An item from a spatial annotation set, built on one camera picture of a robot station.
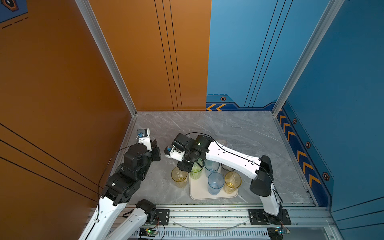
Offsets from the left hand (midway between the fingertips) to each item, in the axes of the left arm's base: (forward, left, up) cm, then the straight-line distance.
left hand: (154, 139), depth 66 cm
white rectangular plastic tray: (-12, -21, -31) cm, 39 cm away
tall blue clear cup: (-10, -29, -25) cm, 40 cm away
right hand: (-5, -11, -15) cm, 19 cm away
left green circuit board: (-31, +4, -32) cm, 45 cm away
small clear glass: (+17, -37, -27) cm, 48 cm away
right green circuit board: (-31, -57, -31) cm, 72 cm away
